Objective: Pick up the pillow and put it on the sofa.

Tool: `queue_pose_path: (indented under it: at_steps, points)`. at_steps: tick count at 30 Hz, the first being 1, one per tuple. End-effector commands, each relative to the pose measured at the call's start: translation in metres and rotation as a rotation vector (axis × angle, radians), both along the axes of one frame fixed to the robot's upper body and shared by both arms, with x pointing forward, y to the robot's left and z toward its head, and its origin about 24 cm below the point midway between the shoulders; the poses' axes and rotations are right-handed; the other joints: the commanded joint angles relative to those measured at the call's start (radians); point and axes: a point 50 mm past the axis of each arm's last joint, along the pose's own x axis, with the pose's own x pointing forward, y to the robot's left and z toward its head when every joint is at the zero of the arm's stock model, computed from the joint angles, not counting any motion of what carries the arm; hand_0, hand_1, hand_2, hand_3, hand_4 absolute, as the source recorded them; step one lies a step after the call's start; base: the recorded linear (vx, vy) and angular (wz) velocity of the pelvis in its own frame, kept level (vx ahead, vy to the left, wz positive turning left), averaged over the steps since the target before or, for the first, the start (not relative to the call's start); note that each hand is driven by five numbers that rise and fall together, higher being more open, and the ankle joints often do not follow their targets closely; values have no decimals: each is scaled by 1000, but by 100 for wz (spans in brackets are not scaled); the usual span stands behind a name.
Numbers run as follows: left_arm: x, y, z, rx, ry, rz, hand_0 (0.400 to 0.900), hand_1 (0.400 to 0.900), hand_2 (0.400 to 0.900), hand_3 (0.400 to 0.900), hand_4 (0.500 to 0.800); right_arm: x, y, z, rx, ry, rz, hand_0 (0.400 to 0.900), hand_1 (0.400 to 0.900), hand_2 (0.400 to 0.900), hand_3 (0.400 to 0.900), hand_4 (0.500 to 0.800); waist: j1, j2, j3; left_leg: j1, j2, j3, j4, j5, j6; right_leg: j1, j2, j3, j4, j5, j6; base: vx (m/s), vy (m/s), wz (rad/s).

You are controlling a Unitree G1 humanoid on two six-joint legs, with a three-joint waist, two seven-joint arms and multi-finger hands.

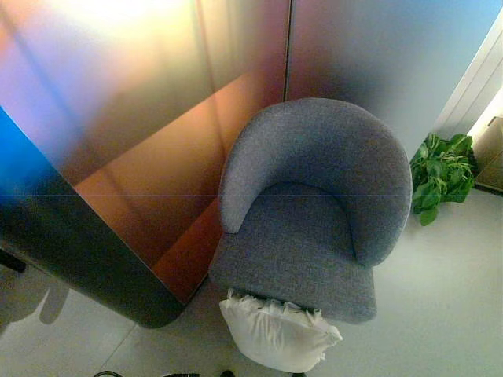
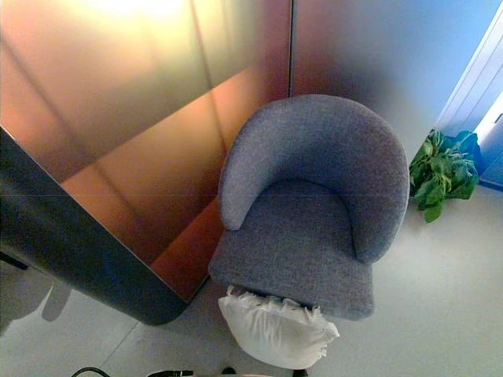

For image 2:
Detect white pillow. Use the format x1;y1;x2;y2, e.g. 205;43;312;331
218;285;340;371

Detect grey fabric armchair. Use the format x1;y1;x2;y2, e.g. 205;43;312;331
207;93;412;321

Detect glossy brown wooden desk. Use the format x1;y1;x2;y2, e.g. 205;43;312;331
0;66;292;327

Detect green leafy potted plant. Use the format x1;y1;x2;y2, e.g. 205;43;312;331
408;129;480;224

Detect black metal bar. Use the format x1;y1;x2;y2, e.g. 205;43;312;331
0;250;29;271

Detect white door frame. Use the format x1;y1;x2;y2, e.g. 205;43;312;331
431;0;503;189

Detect thick black cable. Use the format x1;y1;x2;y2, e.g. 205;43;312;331
72;366;116;377

